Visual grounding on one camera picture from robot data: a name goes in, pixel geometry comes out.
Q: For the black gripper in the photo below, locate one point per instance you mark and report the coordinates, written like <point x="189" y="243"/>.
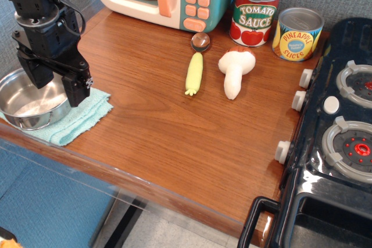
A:
<point x="48" y="45"/>

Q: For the white plush mushroom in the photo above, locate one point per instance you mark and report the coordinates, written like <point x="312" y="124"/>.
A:
<point x="235" y="63"/>

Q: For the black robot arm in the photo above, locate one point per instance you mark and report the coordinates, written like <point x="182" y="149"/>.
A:
<point x="30" y="6"/>

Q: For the stainless steel pot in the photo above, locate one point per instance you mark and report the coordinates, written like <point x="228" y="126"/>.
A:
<point x="29" y="108"/>

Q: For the light blue folded cloth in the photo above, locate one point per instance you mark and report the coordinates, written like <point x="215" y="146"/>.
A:
<point x="79" y="120"/>

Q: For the orange object at corner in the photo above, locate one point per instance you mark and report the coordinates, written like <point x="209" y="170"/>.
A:
<point x="8" y="239"/>

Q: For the tomato sauce can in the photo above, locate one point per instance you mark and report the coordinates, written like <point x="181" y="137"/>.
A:
<point x="252" y="21"/>

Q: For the pineapple slices can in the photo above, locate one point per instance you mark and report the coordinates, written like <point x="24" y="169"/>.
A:
<point x="297" y="34"/>

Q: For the black toy stove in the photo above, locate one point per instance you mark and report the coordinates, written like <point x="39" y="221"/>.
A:
<point x="325" y="188"/>

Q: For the spoon with yellow handle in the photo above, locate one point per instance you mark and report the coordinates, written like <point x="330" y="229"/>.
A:
<point x="199" y="42"/>

